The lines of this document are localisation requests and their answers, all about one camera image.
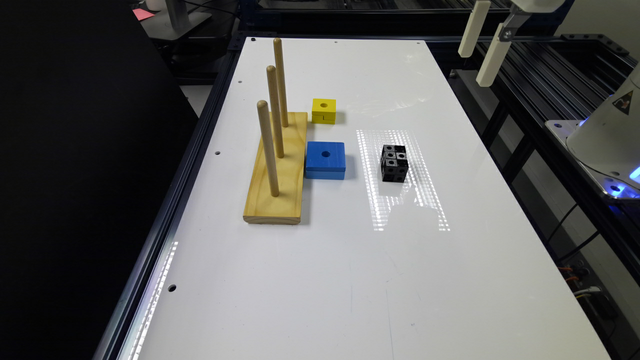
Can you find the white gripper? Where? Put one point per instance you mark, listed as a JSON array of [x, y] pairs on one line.
[[521, 11]]

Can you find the blue block with hole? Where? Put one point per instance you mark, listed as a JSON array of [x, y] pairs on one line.
[[325, 160]]

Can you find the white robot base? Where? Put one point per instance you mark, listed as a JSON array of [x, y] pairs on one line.
[[608, 140]]

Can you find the yellow block with hole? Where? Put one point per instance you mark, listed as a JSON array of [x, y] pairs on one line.
[[324, 111]]

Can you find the black cube cluster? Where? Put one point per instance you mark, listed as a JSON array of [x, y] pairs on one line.
[[394, 164]]

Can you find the rear wooden peg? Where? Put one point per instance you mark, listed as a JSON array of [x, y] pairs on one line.
[[281, 84]]

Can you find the wooden peg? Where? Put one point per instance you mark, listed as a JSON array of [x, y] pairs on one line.
[[281, 84], [268, 146], [275, 111]]

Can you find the middle wooden peg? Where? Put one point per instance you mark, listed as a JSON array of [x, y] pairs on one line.
[[275, 111]]

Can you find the front wooden peg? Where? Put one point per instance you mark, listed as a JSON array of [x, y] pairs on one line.
[[268, 146]]

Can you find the wooden peg base board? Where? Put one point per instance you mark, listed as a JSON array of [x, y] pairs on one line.
[[263, 208]]

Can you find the grey monitor stand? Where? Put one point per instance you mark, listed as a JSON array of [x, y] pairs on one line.
[[171, 20]]

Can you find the pink paper note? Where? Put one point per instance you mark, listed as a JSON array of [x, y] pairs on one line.
[[142, 14]]

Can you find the black aluminium frame rack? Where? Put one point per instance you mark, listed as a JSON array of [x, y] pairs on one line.
[[553, 79]]

